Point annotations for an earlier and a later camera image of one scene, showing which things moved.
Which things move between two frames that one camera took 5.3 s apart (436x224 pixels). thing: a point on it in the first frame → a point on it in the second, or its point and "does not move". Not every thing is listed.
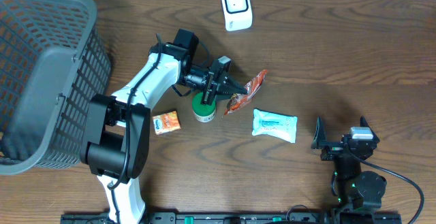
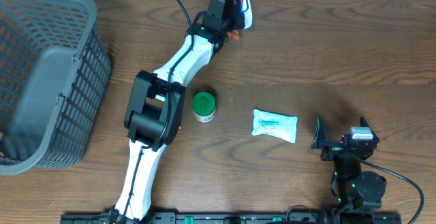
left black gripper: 220,71 → 243,24
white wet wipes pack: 281,126 does not move
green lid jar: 204,113 does not move
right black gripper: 333,148 does not move
